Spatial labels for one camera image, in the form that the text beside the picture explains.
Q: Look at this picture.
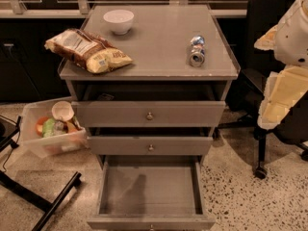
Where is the brown chip bag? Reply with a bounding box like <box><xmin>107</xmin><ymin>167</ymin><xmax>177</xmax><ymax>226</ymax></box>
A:
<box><xmin>44</xmin><ymin>28</ymin><xmax>133</xmax><ymax>74</ymax></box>

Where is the silver soda can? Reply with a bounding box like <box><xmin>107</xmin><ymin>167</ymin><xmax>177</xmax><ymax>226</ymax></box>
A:
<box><xmin>189</xmin><ymin>36</ymin><xmax>205</xmax><ymax>67</ymax></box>

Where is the open grey bottom drawer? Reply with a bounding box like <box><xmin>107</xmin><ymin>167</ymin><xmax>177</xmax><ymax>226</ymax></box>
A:
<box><xmin>88</xmin><ymin>155</ymin><xmax>215</xmax><ymax>231</ymax></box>

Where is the grey top drawer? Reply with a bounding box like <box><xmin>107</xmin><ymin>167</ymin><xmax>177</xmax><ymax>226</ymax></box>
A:
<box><xmin>72</xmin><ymin>101</ymin><xmax>225</xmax><ymax>128</ymax></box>

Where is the white ceramic bowl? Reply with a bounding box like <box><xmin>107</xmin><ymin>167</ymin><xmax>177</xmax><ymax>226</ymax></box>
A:
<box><xmin>103</xmin><ymin>10</ymin><xmax>135</xmax><ymax>35</ymax></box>

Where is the clear plastic bin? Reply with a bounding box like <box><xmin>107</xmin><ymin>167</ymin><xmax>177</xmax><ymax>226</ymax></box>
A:
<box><xmin>21</xmin><ymin>96</ymin><xmax>88</xmax><ymax>158</ymax></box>

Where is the black metal stand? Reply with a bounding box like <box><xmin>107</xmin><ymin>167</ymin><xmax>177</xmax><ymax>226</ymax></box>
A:
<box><xmin>0</xmin><ymin>115</ymin><xmax>81</xmax><ymax>231</ymax></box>

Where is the black office chair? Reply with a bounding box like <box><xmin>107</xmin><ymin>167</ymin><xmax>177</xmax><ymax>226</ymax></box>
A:
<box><xmin>226</xmin><ymin>0</ymin><xmax>308</xmax><ymax>179</ymax></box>

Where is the white bowl in bin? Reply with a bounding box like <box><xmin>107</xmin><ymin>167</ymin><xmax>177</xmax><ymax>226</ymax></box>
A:
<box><xmin>51</xmin><ymin>101</ymin><xmax>74</xmax><ymax>121</ymax></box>

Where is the orange item in bin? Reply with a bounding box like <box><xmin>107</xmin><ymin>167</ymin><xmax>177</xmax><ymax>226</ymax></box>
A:
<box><xmin>36</xmin><ymin>116</ymin><xmax>49</xmax><ymax>136</ymax></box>

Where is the grey middle drawer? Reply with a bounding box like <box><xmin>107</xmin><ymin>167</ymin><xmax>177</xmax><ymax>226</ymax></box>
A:
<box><xmin>89</xmin><ymin>136</ymin><xmax>213</xmax><ymax>155</ymax></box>

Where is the grey drawer cabinet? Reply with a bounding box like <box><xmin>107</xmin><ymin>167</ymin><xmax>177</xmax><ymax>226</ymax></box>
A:
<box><xmin>58</xmin><ymin>4</ymin><xmax>242</xmax><ymax>231</ymax></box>

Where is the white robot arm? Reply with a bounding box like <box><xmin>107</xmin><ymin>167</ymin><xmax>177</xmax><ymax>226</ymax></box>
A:
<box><xmin>254</xmin><ymin>0</ymin><xmax>308</xmax><ymax>130</ymax></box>

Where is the green item in bin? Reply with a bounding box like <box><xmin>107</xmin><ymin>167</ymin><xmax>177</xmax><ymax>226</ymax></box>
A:
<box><xmin>42</xmin><ymin>118</ymin><xmax>56</xmax><ymax>138</ymax></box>

